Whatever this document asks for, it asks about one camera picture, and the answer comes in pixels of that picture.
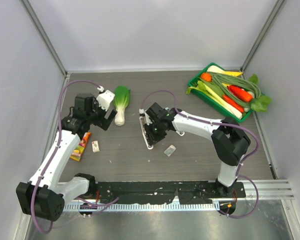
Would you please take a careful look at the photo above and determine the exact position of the white stapler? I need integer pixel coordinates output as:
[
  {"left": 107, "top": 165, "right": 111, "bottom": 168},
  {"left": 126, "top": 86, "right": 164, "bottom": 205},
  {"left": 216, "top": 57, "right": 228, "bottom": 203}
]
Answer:
[{"left": 139, "top": 115, "right": 154, "bottom": 150}]

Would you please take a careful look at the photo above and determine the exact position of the staples tray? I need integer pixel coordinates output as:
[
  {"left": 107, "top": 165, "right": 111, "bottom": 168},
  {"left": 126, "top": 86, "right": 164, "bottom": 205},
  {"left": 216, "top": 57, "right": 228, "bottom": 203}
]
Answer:
[{"left": 164, "top": 144, "right": 176, "bottom": 157}]

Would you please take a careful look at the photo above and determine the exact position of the staples box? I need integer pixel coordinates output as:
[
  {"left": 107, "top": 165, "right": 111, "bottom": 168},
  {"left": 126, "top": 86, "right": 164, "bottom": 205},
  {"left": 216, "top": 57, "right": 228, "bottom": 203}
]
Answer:
[{"left": 91, "top": 140, "right": 100, "bottom": 153}]

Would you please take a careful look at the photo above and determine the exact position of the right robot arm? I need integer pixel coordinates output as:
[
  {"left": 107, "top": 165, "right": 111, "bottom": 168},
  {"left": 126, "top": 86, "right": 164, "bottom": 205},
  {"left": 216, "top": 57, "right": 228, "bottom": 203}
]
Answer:
[{"left": 139, "top": 102, "right": 251, "bottom": 198}]

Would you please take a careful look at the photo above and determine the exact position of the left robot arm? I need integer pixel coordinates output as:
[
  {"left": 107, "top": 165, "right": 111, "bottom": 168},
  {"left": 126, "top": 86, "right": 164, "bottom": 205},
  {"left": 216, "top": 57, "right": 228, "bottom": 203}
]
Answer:
[{"left": 16, "top": 90, "right": 117, "bottom": 222}]

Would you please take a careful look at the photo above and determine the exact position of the green bok choy toy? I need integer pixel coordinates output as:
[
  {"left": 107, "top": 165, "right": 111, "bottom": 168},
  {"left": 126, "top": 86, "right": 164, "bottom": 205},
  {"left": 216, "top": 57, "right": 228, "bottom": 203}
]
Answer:
[{"left": 113, "top": 85, "right": 130, "bottom": 126}]

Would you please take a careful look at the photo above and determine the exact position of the colourful snack packet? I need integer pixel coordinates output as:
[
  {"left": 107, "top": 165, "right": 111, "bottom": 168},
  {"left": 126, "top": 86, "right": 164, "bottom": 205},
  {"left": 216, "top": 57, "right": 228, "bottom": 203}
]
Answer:
[{"left": 70, "top": 132, "right": 92, "bottom": 162}]

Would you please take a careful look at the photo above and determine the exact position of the green plastic tray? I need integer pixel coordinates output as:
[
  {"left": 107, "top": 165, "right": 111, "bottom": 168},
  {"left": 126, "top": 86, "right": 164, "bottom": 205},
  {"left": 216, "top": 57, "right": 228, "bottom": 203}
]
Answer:
[{"left": 187, "top": 62, "right": 265, "bottom": 125}]

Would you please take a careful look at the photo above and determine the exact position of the pale green leek toy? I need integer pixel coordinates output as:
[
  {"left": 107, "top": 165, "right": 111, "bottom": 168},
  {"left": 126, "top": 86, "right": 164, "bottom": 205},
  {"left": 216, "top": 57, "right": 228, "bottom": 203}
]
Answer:
[{"left": 186, "top": 80, "right": 244, "bottom": 120}]

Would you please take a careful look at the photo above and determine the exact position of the orange pumpkin toy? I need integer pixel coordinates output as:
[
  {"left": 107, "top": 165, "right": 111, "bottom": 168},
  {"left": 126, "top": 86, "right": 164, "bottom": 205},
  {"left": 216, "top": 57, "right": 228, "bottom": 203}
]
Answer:
[{"left": 200, "top": 72, "right": 212, "bottom": 82}]

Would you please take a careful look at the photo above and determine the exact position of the red chili pepper toy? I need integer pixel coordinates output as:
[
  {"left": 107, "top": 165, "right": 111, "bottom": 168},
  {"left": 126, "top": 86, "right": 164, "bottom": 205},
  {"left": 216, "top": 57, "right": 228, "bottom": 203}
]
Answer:
[{"left": 222, "top": 94, "right": 245, "bottom": 114}]

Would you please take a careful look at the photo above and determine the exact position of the white radish toy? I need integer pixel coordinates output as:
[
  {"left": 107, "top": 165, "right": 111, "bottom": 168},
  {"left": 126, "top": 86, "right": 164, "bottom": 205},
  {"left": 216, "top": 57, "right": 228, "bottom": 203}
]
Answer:
[{"left": 206, "top": 65, "right": 226, "bottom": 74}]

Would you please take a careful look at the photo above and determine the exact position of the green long beans bundle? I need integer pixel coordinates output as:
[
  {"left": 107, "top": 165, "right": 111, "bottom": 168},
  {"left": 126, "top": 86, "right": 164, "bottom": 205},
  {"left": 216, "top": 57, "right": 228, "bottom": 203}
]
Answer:
[{"left": 208, "top": 72, "right": 253, "bottom": 108}]

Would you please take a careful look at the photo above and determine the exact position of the orange carrot toy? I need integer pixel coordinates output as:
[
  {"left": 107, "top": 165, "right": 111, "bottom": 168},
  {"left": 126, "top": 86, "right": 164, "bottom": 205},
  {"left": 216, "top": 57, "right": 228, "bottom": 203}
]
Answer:
[{"left": 228, "top": 85, "right": 253, "bottom": 103}]

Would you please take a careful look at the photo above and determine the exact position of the yellow corn toy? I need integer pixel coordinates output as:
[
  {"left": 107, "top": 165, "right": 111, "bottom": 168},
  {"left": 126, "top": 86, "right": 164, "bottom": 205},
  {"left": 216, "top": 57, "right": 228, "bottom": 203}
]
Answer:
[{"left": 222, "top": 71, "right": 243, "bottom": 77}]

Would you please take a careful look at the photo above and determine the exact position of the green lettuce leaf toy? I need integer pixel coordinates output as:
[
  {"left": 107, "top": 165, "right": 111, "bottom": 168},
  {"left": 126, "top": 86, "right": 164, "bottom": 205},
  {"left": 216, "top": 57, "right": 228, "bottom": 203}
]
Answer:
[{"left": 248, "top": 73, "right": 272, "bottom": 112}]

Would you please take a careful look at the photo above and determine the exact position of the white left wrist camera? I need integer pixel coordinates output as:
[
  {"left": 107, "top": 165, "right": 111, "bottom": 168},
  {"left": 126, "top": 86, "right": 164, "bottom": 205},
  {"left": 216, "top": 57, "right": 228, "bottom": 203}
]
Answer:
[{"left": 96, "top": 86, "right": 115, "bottom": 112}]

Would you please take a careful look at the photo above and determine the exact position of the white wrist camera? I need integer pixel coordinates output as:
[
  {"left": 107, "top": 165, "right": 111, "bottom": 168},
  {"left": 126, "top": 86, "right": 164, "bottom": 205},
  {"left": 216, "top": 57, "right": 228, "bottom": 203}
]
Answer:
[
  {"left": 139, "top": 108, "right": 147, "bottom": 125},
  {"left": 96, "top": 86, "right": 115, "bottom": 112}
]

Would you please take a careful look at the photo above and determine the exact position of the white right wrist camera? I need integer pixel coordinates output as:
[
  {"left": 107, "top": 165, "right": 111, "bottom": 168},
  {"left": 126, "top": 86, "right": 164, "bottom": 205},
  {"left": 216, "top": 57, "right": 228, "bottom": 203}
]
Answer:
[{"left": 139, "top": 108, "right": 147, "bottom": 125}]

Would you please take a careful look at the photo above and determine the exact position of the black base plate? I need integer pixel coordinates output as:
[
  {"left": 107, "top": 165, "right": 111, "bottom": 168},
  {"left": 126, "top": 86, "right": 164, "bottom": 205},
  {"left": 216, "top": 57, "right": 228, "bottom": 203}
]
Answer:
[{"left": 96, "top": 180, "right": 246, "bottom": 205}]

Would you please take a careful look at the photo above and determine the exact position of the perforated cable duct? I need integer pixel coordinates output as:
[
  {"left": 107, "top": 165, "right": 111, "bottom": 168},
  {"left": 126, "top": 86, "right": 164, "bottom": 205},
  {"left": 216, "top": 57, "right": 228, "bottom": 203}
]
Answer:
[{"left": 63, "top": 200, "right": 220, "bottom": 213}]

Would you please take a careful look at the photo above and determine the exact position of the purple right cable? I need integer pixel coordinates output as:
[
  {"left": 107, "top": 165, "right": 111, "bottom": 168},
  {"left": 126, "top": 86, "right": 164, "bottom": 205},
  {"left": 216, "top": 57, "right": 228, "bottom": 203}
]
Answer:
[{"left": 140, "top": 89, "right": 261, "bottom": 219}]

